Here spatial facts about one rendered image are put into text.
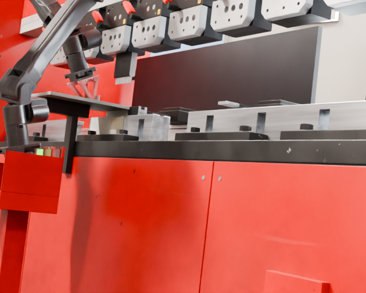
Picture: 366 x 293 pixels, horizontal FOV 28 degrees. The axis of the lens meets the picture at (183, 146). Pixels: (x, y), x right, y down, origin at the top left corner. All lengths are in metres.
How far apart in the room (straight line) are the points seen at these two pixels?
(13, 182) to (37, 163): 0.08
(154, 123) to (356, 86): 2.76
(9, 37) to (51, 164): 1.22
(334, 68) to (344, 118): 3.31
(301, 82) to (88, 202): 0.81
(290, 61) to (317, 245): 1.20
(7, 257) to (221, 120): 0.68
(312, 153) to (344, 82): 3.38
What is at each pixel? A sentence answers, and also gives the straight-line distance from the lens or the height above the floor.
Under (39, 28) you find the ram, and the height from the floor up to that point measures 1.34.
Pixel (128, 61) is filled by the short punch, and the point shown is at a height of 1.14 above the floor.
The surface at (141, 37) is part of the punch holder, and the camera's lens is 2.19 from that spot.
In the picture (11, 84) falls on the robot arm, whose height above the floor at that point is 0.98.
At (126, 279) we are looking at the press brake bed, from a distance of 1.88.
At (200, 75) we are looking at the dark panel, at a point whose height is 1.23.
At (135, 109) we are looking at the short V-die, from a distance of 2.20.
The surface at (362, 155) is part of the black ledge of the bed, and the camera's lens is 1.30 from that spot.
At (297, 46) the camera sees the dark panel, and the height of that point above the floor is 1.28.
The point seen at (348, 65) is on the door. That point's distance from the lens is 4.77.
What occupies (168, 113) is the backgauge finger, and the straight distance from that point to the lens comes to 2.40.
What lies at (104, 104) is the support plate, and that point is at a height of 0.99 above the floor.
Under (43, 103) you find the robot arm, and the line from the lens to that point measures 2.00.
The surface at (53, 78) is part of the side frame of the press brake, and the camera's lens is 3.16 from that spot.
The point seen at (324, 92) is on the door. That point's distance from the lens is 4.81.
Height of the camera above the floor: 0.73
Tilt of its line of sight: 4 degrees up
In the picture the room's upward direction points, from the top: 7 degrees clockwise
